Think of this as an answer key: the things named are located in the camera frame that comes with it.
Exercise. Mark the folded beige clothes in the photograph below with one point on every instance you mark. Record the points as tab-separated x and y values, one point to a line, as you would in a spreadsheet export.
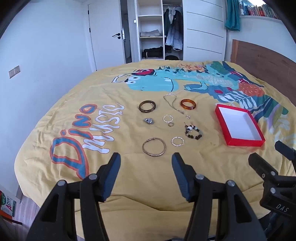
150	33

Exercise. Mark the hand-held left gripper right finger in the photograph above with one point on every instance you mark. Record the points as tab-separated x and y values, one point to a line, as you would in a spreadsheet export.
180	176

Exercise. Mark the large gold metal bangle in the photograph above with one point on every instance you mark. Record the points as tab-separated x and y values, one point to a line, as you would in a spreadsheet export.
143	149

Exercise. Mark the black bag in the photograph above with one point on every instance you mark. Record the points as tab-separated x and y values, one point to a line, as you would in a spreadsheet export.
172	57

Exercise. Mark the wooden headboard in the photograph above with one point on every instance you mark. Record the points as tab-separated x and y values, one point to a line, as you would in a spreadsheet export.
266	60

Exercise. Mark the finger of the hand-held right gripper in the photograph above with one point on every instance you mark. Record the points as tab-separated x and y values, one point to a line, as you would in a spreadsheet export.
285	149
261	165

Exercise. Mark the folded black clothes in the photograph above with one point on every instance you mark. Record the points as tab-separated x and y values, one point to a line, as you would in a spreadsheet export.
152	52

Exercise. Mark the row of books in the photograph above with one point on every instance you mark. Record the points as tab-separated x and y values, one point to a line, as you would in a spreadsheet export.
261	10

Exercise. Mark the dark hanging jacket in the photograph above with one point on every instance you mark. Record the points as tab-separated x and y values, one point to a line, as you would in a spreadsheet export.
177	16

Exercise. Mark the amber bangle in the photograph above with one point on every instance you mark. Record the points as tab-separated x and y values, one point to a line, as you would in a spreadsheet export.
187	109

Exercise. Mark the dark brown bangle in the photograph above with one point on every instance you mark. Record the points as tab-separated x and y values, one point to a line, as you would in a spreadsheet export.
148	111

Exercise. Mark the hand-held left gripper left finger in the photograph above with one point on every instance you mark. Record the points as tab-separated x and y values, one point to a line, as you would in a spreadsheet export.
113	176

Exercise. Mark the teal curtain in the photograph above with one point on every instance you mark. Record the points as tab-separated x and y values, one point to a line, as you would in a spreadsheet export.
232	16

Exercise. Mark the yellow dinosaur printed blanket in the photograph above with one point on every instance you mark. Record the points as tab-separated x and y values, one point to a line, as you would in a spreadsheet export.
143	197

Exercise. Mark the white door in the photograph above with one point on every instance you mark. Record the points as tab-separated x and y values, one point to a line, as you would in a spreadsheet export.
104	23

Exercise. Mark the silver metal charm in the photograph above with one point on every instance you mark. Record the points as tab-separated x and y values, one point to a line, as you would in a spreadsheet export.
149	121

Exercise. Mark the white wardrobe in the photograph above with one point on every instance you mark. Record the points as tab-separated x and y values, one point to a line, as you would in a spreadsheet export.
203	23

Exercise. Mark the red cardboard box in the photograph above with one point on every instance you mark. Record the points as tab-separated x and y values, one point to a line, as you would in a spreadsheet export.
239	125

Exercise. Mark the light blue hanging coat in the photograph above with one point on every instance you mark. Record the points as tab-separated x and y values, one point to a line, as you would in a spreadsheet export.
174	39

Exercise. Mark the wall switch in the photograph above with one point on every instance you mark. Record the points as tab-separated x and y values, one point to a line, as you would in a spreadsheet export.
14	71

